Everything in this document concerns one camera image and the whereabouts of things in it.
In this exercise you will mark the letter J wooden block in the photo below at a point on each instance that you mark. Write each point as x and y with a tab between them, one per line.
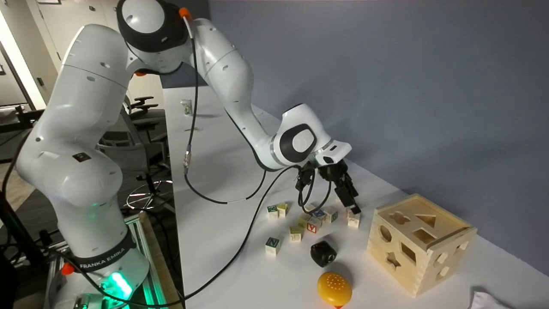
313	227

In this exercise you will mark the wooden shape sorter box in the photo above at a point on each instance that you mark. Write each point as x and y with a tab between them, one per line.
421	251

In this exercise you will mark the letter I wooden block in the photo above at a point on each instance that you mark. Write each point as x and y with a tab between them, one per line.
354	220

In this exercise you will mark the robot mounting stand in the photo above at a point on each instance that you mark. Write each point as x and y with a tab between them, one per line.
151	258

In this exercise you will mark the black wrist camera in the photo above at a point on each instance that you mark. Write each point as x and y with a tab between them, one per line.
304	177

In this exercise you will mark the orange white small object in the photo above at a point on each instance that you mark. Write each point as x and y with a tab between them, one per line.
335	287

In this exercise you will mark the yellow letter W block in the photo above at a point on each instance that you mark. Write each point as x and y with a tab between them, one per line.
283	210

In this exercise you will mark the blue letter X block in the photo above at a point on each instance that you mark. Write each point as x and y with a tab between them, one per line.
318	215

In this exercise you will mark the letter Z wooden block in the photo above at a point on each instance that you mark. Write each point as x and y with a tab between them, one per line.
302	220

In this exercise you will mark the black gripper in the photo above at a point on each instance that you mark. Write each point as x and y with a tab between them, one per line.
337	174

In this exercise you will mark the black office chair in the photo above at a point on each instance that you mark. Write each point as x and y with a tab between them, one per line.
143	109

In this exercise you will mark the green letter R block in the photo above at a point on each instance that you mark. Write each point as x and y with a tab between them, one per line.
273	212

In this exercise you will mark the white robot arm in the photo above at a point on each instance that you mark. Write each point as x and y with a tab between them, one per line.
74	143

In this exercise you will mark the black cube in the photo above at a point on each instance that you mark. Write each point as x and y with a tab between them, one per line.
323	253

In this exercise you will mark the ball picture wooden block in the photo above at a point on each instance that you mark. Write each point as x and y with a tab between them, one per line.
295	232

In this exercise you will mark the yellow framed wooden block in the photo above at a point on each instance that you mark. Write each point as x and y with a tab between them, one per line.
273	246

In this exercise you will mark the white crumpled cloth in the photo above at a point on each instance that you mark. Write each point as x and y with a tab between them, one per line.
486	301

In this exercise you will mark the number 2 wooden block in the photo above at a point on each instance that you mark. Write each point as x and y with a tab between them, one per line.
332	213

